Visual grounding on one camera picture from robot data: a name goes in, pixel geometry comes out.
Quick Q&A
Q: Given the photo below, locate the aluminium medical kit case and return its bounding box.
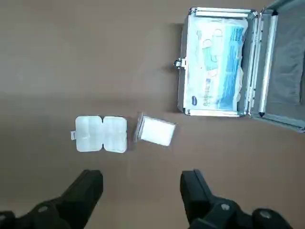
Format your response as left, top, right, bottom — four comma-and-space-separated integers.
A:
173, 0, 305, 133

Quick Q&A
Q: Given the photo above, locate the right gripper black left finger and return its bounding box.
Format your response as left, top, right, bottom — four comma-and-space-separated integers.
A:
0, 169, 103, 229

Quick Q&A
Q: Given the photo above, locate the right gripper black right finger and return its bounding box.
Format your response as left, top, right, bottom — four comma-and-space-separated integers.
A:
180, 169, 294, 229

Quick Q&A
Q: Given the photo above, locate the blue white face mask packet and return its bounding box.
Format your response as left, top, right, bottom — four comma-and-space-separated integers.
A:
185, 15, 248, 113

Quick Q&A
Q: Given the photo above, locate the white triangular bandage packet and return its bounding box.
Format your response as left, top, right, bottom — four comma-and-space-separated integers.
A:
133, 112, 177, 147

